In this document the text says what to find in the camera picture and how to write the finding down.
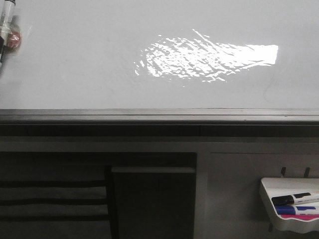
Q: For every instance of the black capped whiteboard marker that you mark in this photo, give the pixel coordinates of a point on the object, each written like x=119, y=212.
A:
x=296, y=199

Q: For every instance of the blue capped whiteboard marker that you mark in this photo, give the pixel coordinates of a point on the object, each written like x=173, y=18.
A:
x=300, y=209

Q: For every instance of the white whiteboard with aluminium frame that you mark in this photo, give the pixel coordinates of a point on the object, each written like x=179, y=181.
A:
x=205, y=61

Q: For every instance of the white wavy-edged marker tray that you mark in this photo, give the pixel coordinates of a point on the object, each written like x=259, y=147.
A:
x=273, y=187

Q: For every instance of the grey black striped fabric panel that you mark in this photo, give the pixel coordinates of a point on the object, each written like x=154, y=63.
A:
x=53, y=209

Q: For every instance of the pink highlighter marker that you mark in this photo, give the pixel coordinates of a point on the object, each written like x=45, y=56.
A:
x=300, y=217

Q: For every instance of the white whiteboard marker with tape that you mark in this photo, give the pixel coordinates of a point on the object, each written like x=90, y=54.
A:
x=10, y=35

